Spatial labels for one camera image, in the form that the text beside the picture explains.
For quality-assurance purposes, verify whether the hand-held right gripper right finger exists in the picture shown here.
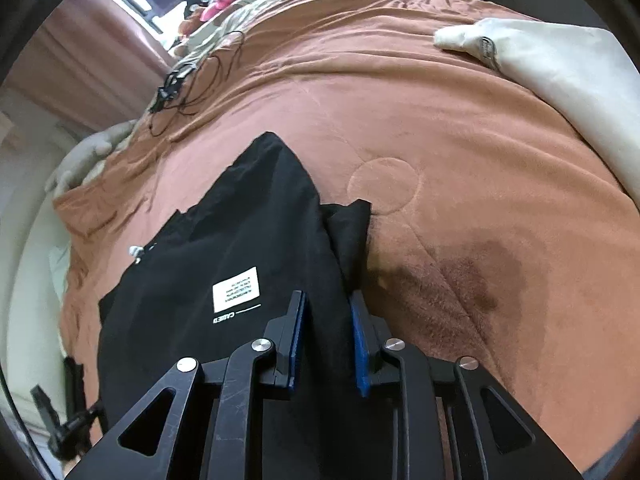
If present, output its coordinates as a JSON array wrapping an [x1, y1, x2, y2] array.
[[350, 290, 583, 480]]

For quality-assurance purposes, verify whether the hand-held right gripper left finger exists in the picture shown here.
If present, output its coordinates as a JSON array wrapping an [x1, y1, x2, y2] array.
[[65, 290, 307, 480]]

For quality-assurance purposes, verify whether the black button-up jacket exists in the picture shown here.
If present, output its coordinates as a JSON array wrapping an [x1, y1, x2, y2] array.
[[95, 131, 401, 480]]

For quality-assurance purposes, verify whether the cream padded headboard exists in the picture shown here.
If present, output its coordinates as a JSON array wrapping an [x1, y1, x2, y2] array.
[[2, 180, 71, 461]]

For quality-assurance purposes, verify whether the pale green pillow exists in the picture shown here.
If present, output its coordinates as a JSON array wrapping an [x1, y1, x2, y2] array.
[[47, 245, 71, 306]]

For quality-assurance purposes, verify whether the brown bed blanket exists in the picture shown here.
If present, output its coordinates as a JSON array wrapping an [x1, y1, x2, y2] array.
[[51, 0, 632, 480]]

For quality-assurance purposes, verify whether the grey plush toy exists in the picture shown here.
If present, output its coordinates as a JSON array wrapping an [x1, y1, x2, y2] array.
[[45, 120, 138, 196]]

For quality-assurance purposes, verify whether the beige bed sheet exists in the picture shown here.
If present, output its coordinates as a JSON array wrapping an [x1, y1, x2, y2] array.
[[192, 0, 351, 56]]

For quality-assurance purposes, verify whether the cream folded blanket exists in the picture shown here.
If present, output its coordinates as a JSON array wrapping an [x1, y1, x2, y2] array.
[[432, 17, 640, 196]]

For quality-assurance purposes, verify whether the pink curtain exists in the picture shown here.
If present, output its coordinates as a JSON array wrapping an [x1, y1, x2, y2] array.
[[5, 0, 171, 131]]

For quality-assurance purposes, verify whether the black cable on bed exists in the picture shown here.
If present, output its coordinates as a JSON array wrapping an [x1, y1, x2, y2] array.
[[147, 30, 246, 136]]

